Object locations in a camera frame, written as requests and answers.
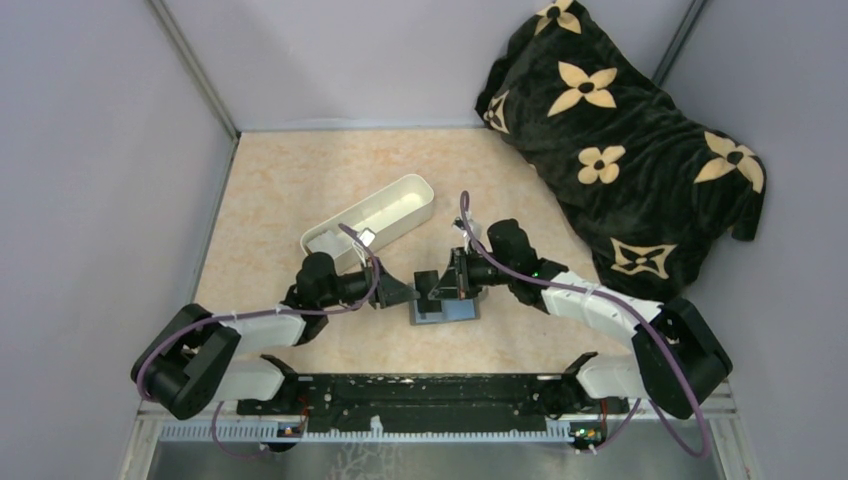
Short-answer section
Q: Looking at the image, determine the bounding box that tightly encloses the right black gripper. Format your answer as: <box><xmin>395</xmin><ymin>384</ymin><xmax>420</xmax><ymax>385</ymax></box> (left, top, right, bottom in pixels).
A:
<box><xmin>428</xmin><ymin>246</ymin><xmax>515</xmax><ymax>301</ymax></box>

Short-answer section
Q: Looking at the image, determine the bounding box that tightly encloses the black floral blanket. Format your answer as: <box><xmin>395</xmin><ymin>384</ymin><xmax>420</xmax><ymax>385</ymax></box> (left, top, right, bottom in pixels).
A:
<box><xmin>475</xmin><ymin>1</ymin><xmax>767</xmax><ymax>301</ymax></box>

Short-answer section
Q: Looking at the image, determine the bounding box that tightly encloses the stack of white cards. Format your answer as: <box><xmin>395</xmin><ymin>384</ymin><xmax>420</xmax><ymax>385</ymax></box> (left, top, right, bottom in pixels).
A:
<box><xmin>303</xmin><ymin>230</ymin><xmax>351</xmax><ymax>259</ymax></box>

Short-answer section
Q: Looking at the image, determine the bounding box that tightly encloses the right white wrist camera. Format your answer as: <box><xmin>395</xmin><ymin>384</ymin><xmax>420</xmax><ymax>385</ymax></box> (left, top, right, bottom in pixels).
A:
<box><xmin>452</xmin><ymin>217</ymin><xmax>478</xmax><ymax>245</ymax></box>

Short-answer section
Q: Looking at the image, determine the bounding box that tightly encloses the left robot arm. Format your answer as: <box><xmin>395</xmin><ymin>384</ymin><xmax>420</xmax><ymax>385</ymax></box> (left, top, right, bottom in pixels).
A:
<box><xmin>130</xmin><ymin>252</ymin><xmax>419</xmax><ymax>420</ymax></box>

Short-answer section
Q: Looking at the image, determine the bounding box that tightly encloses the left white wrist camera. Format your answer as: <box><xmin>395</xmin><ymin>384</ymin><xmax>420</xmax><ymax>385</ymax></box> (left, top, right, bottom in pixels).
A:
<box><xmin>354</xmin><ymin>228</ymin><xmax>376</xmax><ymax>257</ymax></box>

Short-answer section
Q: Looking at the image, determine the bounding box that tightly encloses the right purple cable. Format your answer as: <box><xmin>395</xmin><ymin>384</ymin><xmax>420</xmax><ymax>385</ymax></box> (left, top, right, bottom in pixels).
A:
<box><xmin>458</xmin><ymin>190</ymin><xmax>713</xmax><ymax>460</ymax></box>

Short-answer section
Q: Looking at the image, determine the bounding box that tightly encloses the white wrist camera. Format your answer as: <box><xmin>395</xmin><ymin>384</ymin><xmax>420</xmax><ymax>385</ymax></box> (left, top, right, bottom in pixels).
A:
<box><xmin>452</xmin><ymin>217</ymin><xmax>478</xmax><ymax>245</ymax></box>
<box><xmin>354</xmin><ymin>228</ymin><xmax>376</xmax><ymax>257</ymax></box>

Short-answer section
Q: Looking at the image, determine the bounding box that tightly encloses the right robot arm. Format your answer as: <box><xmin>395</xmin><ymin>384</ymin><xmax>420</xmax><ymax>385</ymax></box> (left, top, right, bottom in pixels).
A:
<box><xmin>424</xmin><ymin>219</ymin><xmax>733</xmax><ymax>419</ymax></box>

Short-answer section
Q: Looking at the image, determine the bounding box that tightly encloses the aluminium frame rail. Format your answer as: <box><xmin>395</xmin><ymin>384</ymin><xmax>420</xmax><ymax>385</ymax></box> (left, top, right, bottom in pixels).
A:
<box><xmin>135</xmin><ymin>374</ymin><xmax>738</xmax><ymax>444</ymax></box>

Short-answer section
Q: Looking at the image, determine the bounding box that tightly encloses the purple cable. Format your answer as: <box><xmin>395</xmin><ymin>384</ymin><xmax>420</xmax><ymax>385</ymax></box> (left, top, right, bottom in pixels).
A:
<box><xmin>458</xmin><ymin>190</ymin><xmax>713</xmax><ymax>460</ymax></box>
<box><xmin>134</xmin><ymin>223</ymin><xmax>384</xmax><ymax>460</ymax></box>

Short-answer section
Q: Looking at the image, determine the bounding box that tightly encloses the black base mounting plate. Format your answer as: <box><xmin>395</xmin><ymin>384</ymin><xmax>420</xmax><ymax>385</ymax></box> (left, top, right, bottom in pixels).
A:
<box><xmin>237</xmin><ymin>373</ymin><xmax>630</xmax><ymax>433</ymax></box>

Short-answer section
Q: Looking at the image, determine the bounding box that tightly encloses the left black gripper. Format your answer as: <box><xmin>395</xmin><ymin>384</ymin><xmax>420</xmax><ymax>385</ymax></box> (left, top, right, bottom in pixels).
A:
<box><xmin>320</xmin><ymin>256</ymin><xmax>422</xmax><ymax>309</ymax></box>

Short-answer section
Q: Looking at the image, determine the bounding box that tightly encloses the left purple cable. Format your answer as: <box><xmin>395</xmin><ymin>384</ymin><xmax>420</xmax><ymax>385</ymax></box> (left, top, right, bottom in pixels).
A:
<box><xmin>134</xmin><ymin>223</ymin><xmax>384</xmax><ymax>460</ymax></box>

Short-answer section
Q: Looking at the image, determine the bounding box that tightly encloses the white plastic tray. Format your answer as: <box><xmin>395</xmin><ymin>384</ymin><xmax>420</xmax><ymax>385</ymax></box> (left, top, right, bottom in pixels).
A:
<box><xmin>300</xmin><ymin>174</ymin><xmax>435</xmax><ymax>272</ymax></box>

